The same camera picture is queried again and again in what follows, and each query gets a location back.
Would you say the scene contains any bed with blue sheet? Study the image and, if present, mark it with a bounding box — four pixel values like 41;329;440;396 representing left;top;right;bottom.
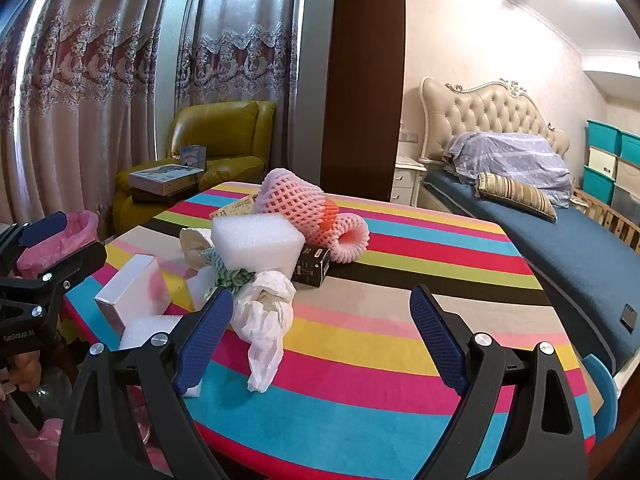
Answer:
422;167;640;376

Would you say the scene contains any green patterned cloth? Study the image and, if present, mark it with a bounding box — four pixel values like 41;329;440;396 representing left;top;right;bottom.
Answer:
200;249;256;293

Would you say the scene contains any pink trash bag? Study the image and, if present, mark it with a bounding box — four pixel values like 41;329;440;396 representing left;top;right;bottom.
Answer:
15;210;101;281

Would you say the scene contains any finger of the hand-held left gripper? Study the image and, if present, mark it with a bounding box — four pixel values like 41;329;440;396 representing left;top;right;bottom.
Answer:
0;241;108;306
0;211;68;273

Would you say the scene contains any brown wooden door panel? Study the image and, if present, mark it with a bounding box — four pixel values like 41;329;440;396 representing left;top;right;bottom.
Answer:
320;0;406;206

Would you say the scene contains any white plastic bag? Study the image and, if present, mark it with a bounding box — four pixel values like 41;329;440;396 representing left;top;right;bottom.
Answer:
231;270;297;393

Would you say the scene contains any stack of storage boxes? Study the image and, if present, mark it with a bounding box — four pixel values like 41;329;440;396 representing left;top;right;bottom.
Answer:
582;119;640;223

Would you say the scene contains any person's left hand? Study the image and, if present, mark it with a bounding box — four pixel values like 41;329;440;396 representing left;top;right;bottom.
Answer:
0;349;43;396

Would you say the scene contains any yellow leather armchair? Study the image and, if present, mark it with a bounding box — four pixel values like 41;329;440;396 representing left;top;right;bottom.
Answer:
112;101;277;236

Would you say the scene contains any white tissue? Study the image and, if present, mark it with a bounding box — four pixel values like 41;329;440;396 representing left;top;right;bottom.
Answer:
180;227;216;266

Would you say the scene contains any white foam block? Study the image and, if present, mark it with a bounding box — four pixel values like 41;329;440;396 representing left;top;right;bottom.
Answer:
210;212;307;278

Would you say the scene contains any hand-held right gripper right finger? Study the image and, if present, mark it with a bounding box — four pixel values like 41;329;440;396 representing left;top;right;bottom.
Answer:
409;284;588;480

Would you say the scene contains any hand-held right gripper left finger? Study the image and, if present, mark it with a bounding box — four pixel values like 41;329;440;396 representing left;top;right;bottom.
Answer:
56;287;236;480

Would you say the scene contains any beige tufted headboard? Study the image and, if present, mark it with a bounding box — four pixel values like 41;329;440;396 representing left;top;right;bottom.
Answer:
419;77;571;181

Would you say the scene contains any small blue picture box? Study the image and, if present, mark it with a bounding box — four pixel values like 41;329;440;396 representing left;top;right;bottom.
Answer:
179;145;208;171

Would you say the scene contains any white cardboard box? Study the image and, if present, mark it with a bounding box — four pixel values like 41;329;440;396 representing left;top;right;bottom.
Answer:
94;254;173;338

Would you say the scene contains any brown striped cushion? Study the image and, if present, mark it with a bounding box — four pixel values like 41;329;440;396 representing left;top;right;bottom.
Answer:
474;172;558;223

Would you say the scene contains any flat cardboard box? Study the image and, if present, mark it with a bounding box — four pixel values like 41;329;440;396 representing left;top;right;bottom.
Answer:
129;162;206;196

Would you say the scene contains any blue chair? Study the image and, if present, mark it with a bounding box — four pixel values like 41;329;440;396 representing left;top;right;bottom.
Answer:
580;354;620;443

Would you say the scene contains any yellow cardboard box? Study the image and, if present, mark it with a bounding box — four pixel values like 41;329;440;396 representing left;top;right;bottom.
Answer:
215;194;261;221

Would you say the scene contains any white nightstand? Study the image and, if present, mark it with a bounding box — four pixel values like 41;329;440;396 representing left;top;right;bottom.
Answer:
390;155;431;206

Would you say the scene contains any pink foam fruit net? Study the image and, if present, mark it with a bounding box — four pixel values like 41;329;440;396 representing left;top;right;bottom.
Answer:
300;212;371;266
250;167;333;233

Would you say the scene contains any wooden crib rail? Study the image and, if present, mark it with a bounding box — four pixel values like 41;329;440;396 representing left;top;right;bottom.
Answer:
572;187;640;253

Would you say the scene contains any black product box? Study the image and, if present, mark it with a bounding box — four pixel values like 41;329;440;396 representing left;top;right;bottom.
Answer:
290;245;332;288

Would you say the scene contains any lace patterned curtain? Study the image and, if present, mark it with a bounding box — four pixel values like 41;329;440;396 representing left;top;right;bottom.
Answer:
175;0;306;196
0;0;201;233

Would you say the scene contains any purple striped pillow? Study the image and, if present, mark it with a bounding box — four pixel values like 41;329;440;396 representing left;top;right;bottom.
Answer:
442;131;573;208

